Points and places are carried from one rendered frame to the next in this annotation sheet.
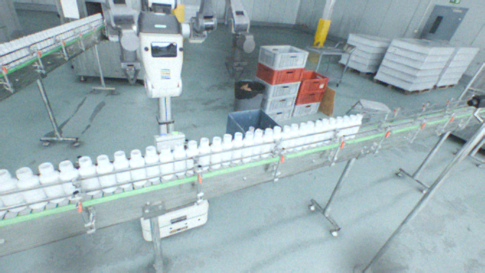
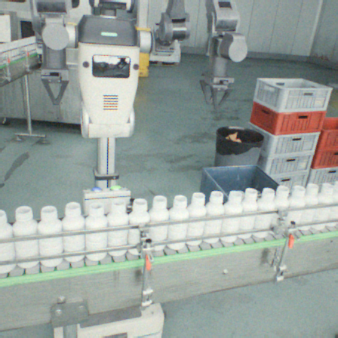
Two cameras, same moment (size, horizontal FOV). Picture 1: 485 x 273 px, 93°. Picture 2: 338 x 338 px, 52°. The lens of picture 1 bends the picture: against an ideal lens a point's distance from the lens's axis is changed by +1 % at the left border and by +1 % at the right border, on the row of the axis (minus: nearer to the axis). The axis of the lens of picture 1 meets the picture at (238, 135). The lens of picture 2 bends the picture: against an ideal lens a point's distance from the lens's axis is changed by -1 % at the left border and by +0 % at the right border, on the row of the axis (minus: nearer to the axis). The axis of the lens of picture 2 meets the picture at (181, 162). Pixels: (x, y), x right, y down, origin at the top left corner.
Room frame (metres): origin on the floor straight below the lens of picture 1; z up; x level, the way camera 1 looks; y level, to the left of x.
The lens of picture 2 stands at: (0.04, -0.02, 1.67)
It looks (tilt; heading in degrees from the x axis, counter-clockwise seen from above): 24 degrees down; 9
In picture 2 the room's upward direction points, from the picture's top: 7 degrees clockwise
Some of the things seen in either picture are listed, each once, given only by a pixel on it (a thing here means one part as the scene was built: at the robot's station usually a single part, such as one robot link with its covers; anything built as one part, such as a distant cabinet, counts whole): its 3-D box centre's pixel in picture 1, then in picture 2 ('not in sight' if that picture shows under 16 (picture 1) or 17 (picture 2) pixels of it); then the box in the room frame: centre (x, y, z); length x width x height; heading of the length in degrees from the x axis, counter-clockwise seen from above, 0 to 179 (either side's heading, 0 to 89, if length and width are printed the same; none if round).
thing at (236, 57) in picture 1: (236, 55); (218, 68); (1.09, 0.06, 1.51); 0.10 x 0.07 x 0.07; 30
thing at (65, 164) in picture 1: (71, 180); not in sight; (0.60, 0.61, 1.08); 0.06 x 0.06 x 0.17
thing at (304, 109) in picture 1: (299, 104); (318, 168); (3.96, -1.03, 0.11); 0.61 x 0.41 x 0.22; 124
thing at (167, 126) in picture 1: (166, 141); (105, 207); (1.40, 0.53, 0.74); 0.11 x 0.11 x 0.40; 31
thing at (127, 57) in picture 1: (128, 53); (54, 58); (0.86, 0.45, 1.51); 0.10 x 0.07 x 0.07; 31
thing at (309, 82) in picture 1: (306, 81); (330, 133); (3.96, -1.04, 0.55); 0.61 x 0.41 x 0.22; 124
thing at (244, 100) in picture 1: (247, 105); (235, 165); (3.14, -0.06, 0.32); 0.45 x 0.45 x 0.64
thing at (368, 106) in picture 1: (366, 112); not in sight; (3.81, -2.19, 0.21); 0.61 x 0.47 x 0.41; 174
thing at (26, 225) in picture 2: (122, 169); (26, 237); (0.69, 0.46, 1.08); 0.06 x 0.06 x 0.17
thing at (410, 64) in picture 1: (411, 66); not in sight; (6.55, -4.33, 0.59); 1.24 x 1.03 x 1.17; 123
